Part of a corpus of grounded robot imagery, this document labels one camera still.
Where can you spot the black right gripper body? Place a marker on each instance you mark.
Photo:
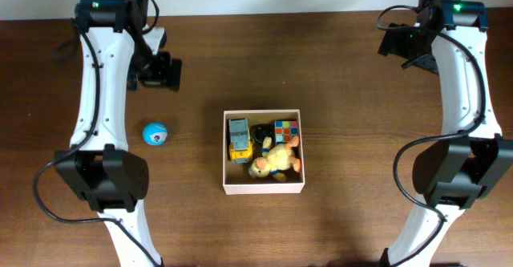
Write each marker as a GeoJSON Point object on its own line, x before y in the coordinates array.
{"type": "Point", "coordinates": [412, 46]}

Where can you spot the blue ball with eye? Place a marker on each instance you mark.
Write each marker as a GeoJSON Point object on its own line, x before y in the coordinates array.
{"type": "Point", "coordinates": [155, 134]}

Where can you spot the yellow plush duck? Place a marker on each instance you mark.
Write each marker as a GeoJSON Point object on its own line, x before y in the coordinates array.
{"type": "Point", "coordinates": [275, 159]}

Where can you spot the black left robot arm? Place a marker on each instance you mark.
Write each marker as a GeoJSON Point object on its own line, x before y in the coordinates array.
{"type": "Point", "coordinates": [120, 52]}

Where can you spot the black round ridged disc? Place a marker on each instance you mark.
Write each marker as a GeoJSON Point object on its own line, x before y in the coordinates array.
{"type": "Point", "coordinates": [262, 131]}

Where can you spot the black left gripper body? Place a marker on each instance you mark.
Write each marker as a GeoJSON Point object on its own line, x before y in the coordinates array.
{"type": "Point", "coordinates": [160, 71]}

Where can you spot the yellow grey toy truck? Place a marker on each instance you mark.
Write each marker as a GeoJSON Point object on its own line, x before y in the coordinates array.
{"type": "Point", "coordinates": [240, 147]}

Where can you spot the multicoloured puzzle cube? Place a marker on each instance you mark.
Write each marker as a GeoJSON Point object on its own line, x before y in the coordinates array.
{"type": "Point", "coordinates": [285, 130]}

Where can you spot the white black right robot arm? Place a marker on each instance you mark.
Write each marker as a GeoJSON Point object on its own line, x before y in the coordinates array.
{"type": "Point", "coordinates": [466, 161]}

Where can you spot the pink box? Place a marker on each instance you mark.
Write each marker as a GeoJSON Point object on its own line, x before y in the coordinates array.
{"type": "Point", "coordinates": [236, 180]}

